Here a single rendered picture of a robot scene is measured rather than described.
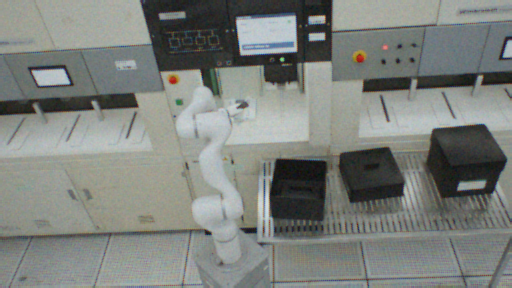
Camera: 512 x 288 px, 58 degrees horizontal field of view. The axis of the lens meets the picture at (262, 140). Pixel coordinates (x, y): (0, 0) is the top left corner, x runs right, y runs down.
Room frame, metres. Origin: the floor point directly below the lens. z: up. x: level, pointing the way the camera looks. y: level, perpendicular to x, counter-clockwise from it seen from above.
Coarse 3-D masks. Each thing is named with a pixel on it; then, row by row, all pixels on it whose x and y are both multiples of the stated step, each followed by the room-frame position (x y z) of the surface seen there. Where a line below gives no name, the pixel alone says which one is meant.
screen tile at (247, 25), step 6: (240, 24) 2.01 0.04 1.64; (246, 24) 2.01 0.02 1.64; (252, 24) 2.00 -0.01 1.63; (258, 24) 2.00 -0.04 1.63; (264, 24) 2.00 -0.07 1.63; (240, 30) 2.01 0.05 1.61; (264, 30) 2.00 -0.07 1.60; (246, 36) 2.01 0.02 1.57; (252, 36) 2.01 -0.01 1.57; (258, 36) 2.00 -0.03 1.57; (264, 36) 2.00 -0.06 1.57
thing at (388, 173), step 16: (352, 160) 1.79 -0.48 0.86; (368, 160) 1.78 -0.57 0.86; (384, 160) 1.76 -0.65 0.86; (352, 176) 1.67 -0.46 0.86; (368, 176) 1.66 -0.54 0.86; (384, 176) 1.65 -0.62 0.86; (400, 176) 1.63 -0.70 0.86; (352, 192) 1.58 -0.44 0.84; (368, 192) 1.58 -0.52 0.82; (384, 192) 1.58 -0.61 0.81; (400, 192) 1.59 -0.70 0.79
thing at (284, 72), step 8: (280, 64) 2.51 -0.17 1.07; (288, 64) 2.51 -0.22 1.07; (296, 64) 2.61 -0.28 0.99; (264, 72) 2.53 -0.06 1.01; (272, 72) 2.52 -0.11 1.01; (280, 72) 2.51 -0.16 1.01; (288, 72) 2.51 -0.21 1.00; (296, 72) 2.51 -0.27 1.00; (264, 80) 2.52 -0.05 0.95; (272, 80) 2.52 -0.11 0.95; (280, 80) 2.51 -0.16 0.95; (288, 80) 2.51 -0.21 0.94; (296, 80) 2.50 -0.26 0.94
